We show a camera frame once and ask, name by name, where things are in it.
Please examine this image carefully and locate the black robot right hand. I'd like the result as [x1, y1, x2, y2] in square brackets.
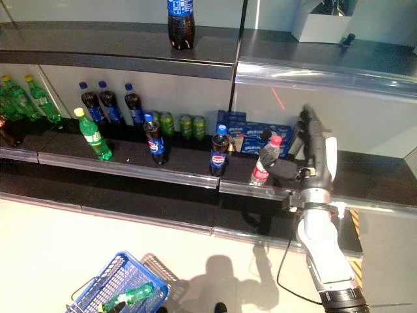
[263, 103, 333, 192]

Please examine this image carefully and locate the clear water bottle red cap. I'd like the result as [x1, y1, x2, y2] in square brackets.
[249, 134, 283, 187]

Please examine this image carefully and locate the blue plastic shopping basket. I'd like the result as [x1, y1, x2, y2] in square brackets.
[65, 250, 169, 313]

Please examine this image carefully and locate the metal wire basket handle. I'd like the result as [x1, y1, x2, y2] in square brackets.
[65, 275, 107, 313]

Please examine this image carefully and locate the yellow black hazard tape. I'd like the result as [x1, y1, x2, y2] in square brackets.
[347, 208, 365, 283]

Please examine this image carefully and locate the blue Oreo cookie box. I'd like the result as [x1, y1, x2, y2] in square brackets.
[231, 121, 293, 158]

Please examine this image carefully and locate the dark blue cookie box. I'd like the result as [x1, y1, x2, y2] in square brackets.
[216, 109, 248, 154]

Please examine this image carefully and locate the small black clamp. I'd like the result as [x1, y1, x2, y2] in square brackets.
[338, 32, 356, 48]

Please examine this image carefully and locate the white cardboard box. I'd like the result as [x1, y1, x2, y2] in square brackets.
[291, 0, 353, 43]

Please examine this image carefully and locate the large Pepsi cola bottle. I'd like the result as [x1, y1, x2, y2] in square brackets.
[166, 0, 197, 51]

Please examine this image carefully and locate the black shelf board steel edge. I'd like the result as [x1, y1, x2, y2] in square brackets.
[0, 21, 236, 82]

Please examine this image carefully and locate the Coca-Cola bottle red cap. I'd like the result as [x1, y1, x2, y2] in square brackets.
[0, 114, 22, 148]

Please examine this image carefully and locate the white right hand bracket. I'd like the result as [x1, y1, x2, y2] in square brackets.
[323, 136, 339, 183]

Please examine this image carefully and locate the black shelf board clear rail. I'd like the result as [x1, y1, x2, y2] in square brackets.
[235, 27, 417, 105]
[218, 149, 417, 216]
[37, 122, 220, 190]
[0, 123, 39, 164]

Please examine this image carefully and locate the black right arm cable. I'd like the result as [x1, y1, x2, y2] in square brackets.
[276, 233, 323, 306]

